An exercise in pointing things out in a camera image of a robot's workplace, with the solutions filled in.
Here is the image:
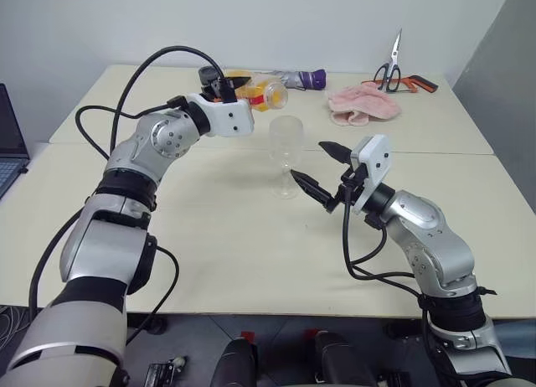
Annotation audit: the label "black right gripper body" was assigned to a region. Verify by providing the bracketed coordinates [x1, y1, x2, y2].
[327, 167, 369, 214]

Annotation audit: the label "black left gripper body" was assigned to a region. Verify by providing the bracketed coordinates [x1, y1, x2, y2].
[199, 77, 236, 106]

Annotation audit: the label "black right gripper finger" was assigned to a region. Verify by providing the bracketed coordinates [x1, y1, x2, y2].
[317, 141, 355, 165]
[290, 169, 336, 212]

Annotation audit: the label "orange drink plastic bottle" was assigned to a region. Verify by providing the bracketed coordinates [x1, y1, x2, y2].
[225, 68, 290, 114]

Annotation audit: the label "clear wine glass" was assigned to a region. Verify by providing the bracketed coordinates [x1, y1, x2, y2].
[267, 115, 305, 200]

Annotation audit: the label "pink fluffy towel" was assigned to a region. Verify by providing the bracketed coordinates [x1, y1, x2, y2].
[325, 84, 402, 127]

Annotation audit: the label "silver purple folded umbrella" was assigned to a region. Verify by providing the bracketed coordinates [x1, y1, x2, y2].
[267, 68, 327, 90]

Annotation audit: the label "orange black hand saw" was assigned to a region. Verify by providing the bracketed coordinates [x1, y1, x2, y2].
[362, 75, 440, 94]

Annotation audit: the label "black table foot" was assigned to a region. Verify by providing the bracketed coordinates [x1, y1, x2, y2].
[383, 319, 424, 342]
[144, 315, 168, 336]

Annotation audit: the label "dark rounded shape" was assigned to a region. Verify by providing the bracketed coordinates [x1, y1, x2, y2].
[313, 330, 378, 387]
[209, 336, 260, 387]

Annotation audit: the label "dark laptop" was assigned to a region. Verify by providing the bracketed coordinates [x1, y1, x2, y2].
[0, 83, 31, 199]

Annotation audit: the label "small black white device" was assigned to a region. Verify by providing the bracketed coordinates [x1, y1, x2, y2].
[148, 355, 188, 387]

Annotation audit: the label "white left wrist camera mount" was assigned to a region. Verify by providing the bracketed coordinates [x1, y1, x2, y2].
[186, 92, 255, 137]

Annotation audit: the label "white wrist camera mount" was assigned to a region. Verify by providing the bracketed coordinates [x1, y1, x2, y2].
[186, 92, 255, 137]
[349, 134, 394, 217]

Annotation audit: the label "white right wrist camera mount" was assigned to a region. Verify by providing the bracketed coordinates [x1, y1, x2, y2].
[349, 134, 394, 217]

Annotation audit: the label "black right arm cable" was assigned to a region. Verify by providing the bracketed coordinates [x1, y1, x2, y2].
[341, 189, 445, 363]

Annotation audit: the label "black handled scissors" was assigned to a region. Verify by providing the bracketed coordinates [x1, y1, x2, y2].
[373, 28, 403, 94]

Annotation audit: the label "white cable bundle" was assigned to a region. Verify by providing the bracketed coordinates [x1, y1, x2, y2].
[0, 305, 34, 354]

